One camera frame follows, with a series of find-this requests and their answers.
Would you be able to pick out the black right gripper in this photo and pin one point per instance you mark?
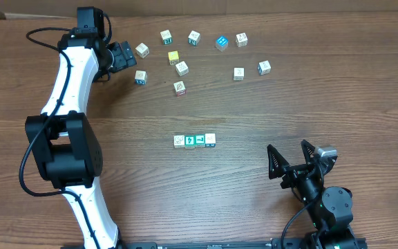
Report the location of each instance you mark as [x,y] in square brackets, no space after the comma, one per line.
[299,172]

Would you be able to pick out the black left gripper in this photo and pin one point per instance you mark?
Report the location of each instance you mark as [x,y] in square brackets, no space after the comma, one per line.
[126,53]

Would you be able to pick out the yellow S wooden block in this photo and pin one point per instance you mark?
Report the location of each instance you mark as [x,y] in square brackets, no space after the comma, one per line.
[182,68]

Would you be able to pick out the cream block red letter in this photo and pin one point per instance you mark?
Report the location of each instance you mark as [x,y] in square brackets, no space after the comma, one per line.
[179,88]

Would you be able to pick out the cream umbrella block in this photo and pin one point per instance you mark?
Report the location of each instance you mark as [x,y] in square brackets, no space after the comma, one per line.
[264,67]
[210,140]

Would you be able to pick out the mint green top block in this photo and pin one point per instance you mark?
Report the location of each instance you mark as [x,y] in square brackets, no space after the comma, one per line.
[200,140]

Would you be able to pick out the cream turtle wooden block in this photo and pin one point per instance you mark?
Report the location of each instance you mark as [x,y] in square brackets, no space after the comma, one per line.
[239,74]

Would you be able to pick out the green top wooden block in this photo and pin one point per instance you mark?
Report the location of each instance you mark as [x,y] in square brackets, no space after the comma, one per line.
[189,142]

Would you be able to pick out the green R wooden block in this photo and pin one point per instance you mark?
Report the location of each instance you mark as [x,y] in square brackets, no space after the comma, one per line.
[179,141]

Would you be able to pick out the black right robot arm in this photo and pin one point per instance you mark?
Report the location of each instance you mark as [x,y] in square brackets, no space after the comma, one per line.
[330,208]

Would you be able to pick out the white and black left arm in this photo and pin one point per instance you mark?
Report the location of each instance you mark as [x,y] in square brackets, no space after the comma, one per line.
[65,148]

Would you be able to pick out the small cream block far left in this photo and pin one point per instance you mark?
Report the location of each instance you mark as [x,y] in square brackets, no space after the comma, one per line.
[142,50]

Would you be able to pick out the blue letter cream block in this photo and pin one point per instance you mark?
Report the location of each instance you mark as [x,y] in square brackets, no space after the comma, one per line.
[141,77]

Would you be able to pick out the green H wooden block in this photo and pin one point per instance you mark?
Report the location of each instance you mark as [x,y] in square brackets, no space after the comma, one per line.
[166,37]

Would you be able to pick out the yellow top wooden block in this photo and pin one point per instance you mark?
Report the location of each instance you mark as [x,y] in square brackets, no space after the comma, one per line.
[173,57]

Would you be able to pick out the teal letter wooden block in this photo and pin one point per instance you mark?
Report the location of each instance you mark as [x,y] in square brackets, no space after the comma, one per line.
[194,38]

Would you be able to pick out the blue top wooden block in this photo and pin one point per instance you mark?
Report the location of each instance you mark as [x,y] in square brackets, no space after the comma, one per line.
[222,43]

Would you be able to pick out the cream block with drawing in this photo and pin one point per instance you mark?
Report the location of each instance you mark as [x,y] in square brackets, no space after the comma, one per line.
[241,39]

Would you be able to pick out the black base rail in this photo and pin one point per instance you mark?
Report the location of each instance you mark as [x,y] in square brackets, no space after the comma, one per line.
[272,244]

